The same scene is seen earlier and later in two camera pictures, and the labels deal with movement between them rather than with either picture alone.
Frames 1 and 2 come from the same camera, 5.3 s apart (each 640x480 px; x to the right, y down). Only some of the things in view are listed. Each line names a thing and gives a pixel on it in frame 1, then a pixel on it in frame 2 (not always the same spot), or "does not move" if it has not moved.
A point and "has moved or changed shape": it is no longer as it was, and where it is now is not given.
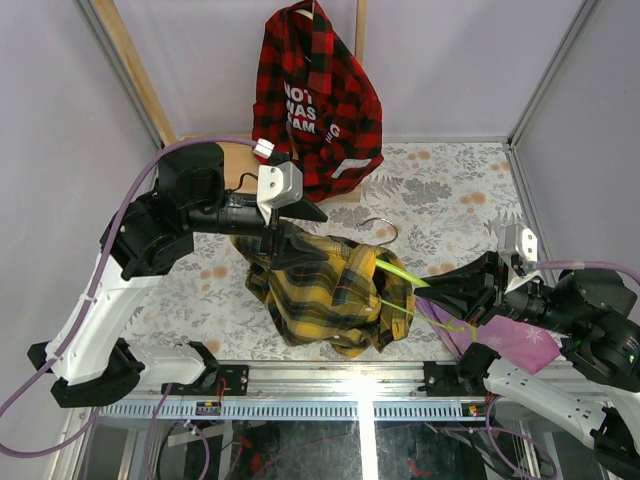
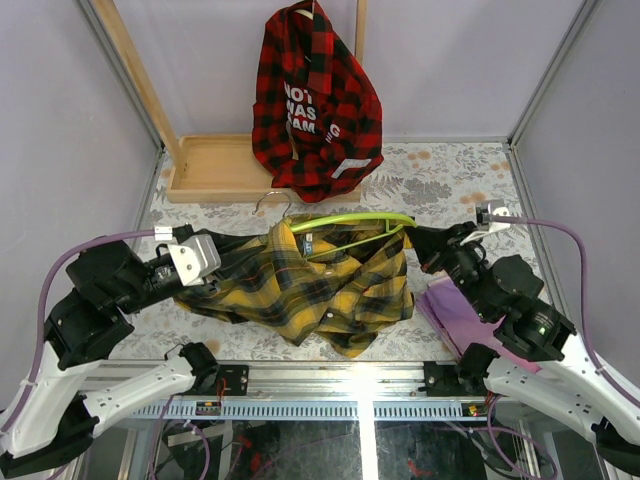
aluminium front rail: x=323 y=390 does not move
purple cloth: x=520 y=343 does not move
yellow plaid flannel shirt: x=325 y=291 has moved or changed shape
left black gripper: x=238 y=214 → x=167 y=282
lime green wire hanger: x=390 y=267 → x=387 y=218
